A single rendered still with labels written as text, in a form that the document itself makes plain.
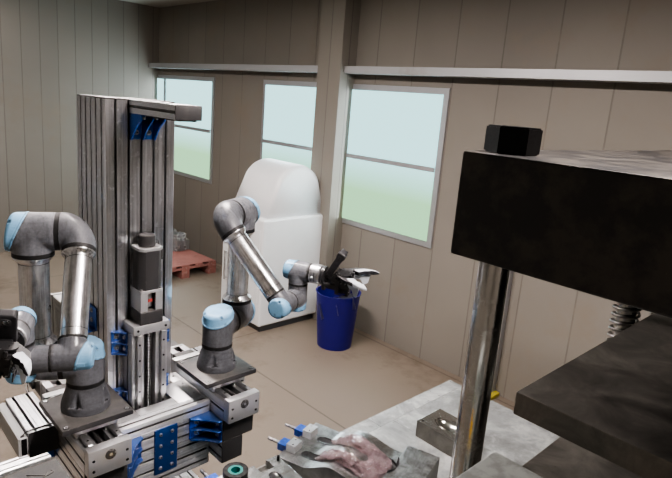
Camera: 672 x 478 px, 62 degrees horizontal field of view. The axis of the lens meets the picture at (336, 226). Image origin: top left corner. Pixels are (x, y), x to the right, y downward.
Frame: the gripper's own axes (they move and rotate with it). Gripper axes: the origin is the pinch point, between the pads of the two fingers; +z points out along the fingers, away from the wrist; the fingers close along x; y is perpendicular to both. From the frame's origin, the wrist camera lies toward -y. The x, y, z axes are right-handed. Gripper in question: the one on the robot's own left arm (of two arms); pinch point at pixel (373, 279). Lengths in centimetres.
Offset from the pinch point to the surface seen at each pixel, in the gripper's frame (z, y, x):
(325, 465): -2, 52, 39
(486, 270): 44, -43, 76
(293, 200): -151, 63, -257
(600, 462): 74, 9, 56
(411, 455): 24, 52, 23
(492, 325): 46, -33, 78
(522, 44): 26, -78, -247
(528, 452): 63, 68, -15
